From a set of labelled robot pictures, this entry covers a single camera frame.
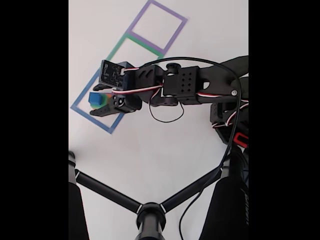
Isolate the black camera tripod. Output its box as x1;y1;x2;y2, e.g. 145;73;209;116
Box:
68;144;249;240

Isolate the green block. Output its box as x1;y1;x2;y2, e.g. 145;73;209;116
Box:
90;93;108;110

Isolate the blue tape square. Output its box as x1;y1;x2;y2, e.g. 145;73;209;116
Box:
70;69;126;135

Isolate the camera board with blue mount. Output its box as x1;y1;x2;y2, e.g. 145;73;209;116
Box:
98;59;137;91

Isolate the small blue cube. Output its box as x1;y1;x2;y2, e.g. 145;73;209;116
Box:
88;92;103;106

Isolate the purple tape square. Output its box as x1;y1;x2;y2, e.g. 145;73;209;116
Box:
126;0;188;55

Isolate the green tape square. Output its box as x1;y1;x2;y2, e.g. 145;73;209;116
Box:
104;32;165;62

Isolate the red clamp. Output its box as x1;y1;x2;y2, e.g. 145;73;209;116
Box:
233;132;249;149

